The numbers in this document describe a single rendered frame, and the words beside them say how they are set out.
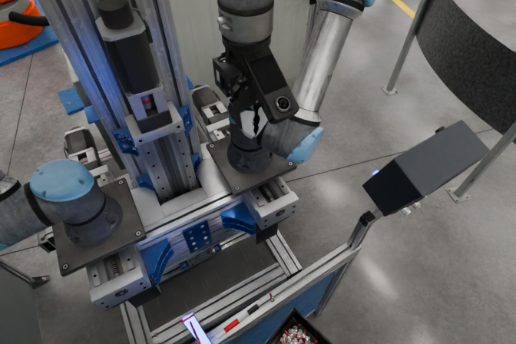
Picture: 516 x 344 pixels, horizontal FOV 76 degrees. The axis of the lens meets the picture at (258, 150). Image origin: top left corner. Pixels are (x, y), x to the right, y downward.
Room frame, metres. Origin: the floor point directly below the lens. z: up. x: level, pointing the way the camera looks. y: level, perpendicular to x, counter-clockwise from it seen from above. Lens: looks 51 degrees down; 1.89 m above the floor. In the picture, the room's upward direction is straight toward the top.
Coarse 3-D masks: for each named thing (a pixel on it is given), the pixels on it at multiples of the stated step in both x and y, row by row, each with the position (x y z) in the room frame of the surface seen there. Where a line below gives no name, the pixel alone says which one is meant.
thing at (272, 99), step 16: (240, 64) 0.41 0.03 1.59; (256, 64) 0.40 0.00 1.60; (272, 64) 0.40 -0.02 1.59; (256, 80) 0.38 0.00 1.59; (272, 80) 0.38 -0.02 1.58; (256, 96) 0.37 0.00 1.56; (272, 96) 0.36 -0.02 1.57; (288, 96) 0.36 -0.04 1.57; (272, 112) 0.34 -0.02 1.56; (288, 112) 0.34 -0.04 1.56
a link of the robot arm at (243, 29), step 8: (272, 8) 0.41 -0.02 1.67; (224, 16) 0.41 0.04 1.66; (232, 16) 0.40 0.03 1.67; (240, 16) 0.39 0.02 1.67; (248, 16) 0.39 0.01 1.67; (256, 16) 0.39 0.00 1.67; (264, 16) 0.40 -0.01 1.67; (272, 16) 0.41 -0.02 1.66; (224, 24) 0.41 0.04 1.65; (232, 24) 0.40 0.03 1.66; (240, 24) 0.39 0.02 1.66; (248, 24) 0.39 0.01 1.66; (256, 24) 0.39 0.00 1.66; (264, 24) 0.40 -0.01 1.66; (272, 24) 0.42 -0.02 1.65; (224, 32) 0.41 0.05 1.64; (232, 32) 0.40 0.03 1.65; (240, 32) 0.39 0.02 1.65; (248, 32) 0.39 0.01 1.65; (256, 32) 0.39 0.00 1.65; (264, 32) 0.40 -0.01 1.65; (232, 40) 0.40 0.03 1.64; (240, 40) 0.39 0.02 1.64; (248, 40) 0.39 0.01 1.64; (256, 40) 0.39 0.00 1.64
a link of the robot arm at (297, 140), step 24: (336, 0) 0.73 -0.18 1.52; (360, 0) 0.74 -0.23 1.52; (336, 24) 0.72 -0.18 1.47; (312, 48) 0.70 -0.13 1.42; (336, 48) 0.69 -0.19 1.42; (312, 72) 0.66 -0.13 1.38; (312, 96) 0.63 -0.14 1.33; (288, 120) 0.60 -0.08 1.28; (312, 120) 0.59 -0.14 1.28; (264, 144) 0.58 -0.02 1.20; (288, 144) 0.55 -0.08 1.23; (312, 144) 0.55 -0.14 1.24
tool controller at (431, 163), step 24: (432, 144) 0.54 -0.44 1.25; (456, 144) 0.54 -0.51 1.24; (480, 144) 0.55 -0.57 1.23; (384, 168) 0.50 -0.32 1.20; (408, 168) 0.47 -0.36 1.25; (432, 168) 0.47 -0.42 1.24; (456, 168) 0.48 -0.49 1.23; (384, 192) 0.47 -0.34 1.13; (408, 192) 0.43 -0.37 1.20; (432, 192) 0.44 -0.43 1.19; (384, 216) 0.45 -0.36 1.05
